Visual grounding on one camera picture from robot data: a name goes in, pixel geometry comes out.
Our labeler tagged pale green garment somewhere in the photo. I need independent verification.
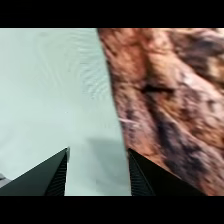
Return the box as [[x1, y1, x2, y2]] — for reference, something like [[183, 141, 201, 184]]
[[0, 27, 132, 197]]

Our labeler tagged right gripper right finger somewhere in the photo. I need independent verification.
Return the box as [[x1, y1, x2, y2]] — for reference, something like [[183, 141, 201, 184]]
[[127, 147, 205, 197]]

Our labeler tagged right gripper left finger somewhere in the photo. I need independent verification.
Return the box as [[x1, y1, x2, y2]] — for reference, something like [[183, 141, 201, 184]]
[[0, 146, 71, 197]]

